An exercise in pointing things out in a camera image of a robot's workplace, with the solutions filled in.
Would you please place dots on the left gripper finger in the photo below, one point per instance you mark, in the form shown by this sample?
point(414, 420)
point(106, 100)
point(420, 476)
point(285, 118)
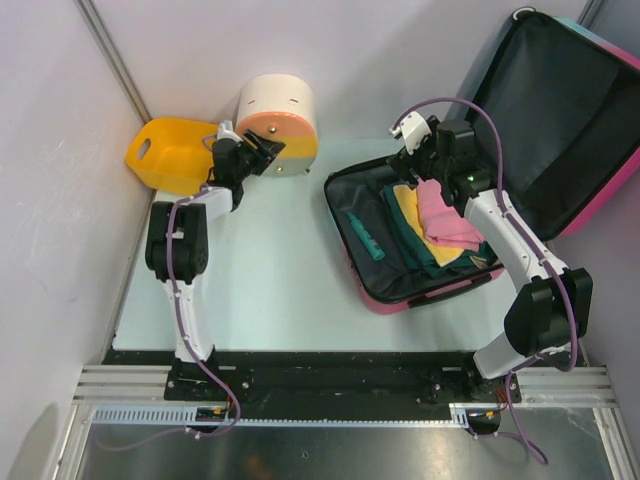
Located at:
point(259, 144)
point(275, 147)

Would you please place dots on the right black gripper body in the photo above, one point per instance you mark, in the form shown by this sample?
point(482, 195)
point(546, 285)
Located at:
point(424, 160)

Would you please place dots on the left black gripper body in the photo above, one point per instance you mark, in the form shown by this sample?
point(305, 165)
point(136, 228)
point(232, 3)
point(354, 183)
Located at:
point(251, 161)

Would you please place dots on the round pastel drawer cabinet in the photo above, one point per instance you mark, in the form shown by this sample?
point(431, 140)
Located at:
point(280, 107)

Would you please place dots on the pink cloth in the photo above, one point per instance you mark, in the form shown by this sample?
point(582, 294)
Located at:
point(441, 224)

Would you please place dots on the teal tube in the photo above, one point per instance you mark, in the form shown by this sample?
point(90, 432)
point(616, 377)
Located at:
point(369, 243)

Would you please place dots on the pink and teal children's suitcase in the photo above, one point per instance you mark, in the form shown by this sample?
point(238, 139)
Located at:
point(556, 123)

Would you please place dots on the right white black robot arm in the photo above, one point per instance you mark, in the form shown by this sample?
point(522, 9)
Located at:
point(551, 307)

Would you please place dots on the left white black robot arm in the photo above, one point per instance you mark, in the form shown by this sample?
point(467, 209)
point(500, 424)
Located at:
point(177, 245)

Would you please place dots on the yellow plastic basket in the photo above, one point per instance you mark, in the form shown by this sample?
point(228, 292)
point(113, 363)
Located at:
point(172, 155)

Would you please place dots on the yellow folded cloth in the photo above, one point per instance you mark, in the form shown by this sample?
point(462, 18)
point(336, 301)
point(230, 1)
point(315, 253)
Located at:
point(404, 199)

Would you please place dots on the dark green folded cloth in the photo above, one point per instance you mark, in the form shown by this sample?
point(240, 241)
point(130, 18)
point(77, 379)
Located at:
point(483, 259)

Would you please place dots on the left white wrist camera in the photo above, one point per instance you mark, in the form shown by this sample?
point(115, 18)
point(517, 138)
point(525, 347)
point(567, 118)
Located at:
point(226, 131)

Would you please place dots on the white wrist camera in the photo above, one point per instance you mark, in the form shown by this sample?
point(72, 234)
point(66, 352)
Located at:
point(412, 129)
point(226, 131)

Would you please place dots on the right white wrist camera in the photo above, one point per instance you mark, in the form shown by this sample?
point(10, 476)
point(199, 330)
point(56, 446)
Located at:
point(412, 129)

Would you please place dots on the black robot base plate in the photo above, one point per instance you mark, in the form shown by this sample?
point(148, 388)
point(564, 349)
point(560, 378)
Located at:
point(264, 382)

